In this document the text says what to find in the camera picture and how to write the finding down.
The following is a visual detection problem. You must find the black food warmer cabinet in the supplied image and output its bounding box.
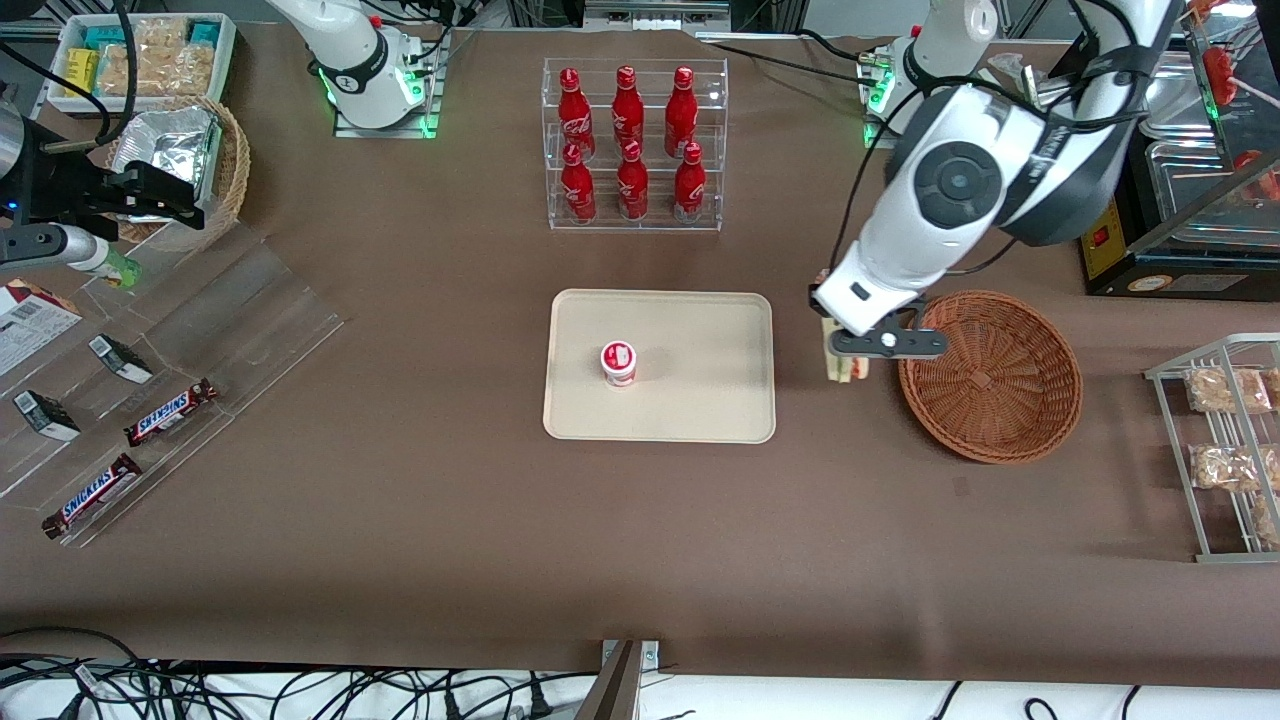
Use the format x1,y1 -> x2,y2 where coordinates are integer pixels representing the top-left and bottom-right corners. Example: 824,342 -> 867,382
1076,30 -> 1280,301

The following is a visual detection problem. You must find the small black white box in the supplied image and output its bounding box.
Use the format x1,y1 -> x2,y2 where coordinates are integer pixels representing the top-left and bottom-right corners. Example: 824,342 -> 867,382
88,335 -> 154,384
13,390 -> 81,442

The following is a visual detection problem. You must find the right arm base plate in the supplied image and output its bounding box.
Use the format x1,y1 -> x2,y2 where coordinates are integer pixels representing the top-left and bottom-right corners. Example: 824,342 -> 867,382
333,30 -> 442,140

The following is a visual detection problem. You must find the silver metal bracket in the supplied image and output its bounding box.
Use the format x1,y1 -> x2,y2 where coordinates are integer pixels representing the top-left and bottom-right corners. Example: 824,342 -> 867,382
600,639 -> 662,673

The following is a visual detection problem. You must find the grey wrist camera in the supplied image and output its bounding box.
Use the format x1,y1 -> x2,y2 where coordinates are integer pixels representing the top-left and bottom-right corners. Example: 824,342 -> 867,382
828,328 -> 948,361
0,224 -> 106,273

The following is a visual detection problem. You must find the clear acrylic display stand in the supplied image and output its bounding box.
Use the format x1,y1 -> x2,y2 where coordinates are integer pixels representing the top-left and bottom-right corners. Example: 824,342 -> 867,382
0,220 -> 347,549

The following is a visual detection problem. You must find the brown snickers bar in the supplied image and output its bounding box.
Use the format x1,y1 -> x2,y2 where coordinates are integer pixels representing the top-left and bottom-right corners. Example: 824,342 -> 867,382
41,453 -> 144,540
123,378 -> 219,447

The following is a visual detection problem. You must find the clear bag of crackers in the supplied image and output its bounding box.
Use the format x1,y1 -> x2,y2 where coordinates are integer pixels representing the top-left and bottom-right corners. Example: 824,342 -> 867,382
100,45 -> 146,97
130,17 -> 193,51
145,45 -> 217,97

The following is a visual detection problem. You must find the red cola bottle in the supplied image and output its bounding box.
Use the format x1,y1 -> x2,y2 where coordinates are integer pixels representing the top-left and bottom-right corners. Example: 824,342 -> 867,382
664,66 -> 699,159
611,65 -> 647,157
557,67 -> 597,163
560,143 -> 599,224
616,140 -> 650,222
672,142 -> 708,224

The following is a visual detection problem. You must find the tall tan wicker basket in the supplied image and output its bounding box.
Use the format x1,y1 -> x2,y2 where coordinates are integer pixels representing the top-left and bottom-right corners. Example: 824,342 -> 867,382
105,95 -> 251,253

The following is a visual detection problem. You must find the aluminium frame rail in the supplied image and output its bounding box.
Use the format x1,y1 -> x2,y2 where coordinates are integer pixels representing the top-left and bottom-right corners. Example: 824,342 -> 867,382
582,0 -> 732,32

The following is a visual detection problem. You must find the green white small bottle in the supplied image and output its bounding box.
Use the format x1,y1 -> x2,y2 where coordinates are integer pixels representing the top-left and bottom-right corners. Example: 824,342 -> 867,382
95,250 -> 143,290

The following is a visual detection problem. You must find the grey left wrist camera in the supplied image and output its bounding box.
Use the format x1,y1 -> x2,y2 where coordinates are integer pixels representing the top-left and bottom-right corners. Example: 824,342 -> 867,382
828,328 -> 948,361

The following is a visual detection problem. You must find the brown table covering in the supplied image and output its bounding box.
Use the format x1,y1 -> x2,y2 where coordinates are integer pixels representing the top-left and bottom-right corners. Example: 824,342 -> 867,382
0,22 -> 1280,691

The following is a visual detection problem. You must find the clear plastic wrapper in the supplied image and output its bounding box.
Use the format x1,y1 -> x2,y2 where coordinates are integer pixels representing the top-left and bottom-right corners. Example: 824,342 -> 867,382
985,52 -> 1033,93

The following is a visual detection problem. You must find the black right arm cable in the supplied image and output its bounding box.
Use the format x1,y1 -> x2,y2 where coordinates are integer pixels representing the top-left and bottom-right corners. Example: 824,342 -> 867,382
0,38 -> 109,119
95,0 -> 139,146

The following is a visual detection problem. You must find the red skewered food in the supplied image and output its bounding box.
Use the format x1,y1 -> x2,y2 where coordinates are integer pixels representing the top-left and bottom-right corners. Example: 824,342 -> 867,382
1203,45 -> 1243,106

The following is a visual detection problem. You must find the triangle sandwich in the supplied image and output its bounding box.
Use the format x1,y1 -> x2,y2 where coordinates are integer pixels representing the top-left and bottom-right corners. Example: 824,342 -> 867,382
820,316 -> 873,385

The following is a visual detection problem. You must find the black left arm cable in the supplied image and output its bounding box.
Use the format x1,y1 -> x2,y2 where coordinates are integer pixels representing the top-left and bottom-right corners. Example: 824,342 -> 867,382
838,0 -> 1153,277

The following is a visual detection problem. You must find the clear acrylic bottle rack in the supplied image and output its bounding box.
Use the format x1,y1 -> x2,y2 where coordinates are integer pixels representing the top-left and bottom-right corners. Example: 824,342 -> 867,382
543,57 -> 729,233

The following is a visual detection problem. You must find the white plastic bin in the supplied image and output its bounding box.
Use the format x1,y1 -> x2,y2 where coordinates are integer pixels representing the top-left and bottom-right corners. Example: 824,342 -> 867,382
47,12 -> 238,114

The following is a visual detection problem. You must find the shallow brown wicker basket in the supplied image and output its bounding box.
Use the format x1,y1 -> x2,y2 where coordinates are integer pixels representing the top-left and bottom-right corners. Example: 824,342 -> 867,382
897,290 -> 1084,465

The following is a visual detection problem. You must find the grey metal pole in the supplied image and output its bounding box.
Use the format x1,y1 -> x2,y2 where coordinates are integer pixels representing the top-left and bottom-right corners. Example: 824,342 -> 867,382
575,640 -> 643,720

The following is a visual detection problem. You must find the beige plastic tray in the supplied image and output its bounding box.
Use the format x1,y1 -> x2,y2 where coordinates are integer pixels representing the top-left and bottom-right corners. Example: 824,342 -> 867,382
542,289 -> 777,444

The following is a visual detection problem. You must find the yellow snack box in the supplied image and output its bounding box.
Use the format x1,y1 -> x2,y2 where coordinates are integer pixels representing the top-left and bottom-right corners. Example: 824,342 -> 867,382
65,48 -> 102,99

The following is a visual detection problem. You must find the stainless steel pan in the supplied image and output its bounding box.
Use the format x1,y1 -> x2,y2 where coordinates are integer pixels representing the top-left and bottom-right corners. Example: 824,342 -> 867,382
1145,140 -> 1280,221
1140,48 -> 1217,139

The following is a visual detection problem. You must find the grey metal wire rack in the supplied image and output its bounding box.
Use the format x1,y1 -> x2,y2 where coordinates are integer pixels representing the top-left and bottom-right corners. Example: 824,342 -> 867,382
1145,333 -> 1280,564

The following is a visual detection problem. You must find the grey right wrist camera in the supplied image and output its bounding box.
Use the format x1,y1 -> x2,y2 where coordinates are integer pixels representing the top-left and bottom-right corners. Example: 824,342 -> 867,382
0,224 -> 106,273

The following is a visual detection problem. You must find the silver metal box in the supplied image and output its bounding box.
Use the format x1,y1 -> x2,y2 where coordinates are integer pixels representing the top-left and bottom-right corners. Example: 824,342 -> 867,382
1020,64 -> 1067,111

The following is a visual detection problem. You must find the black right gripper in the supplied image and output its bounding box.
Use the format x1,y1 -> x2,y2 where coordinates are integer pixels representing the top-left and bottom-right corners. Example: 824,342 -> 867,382
20,145 -> 206,231

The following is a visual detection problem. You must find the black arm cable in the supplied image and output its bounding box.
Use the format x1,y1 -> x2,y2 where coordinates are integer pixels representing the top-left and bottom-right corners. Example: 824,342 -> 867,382
95,0 -> 139,146
838,0 -> 1153,277
0,38 -> 109,119

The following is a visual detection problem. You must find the white printed carton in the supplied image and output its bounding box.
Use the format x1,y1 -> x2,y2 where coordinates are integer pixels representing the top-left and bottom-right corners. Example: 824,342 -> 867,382
0,279 -> 84,377

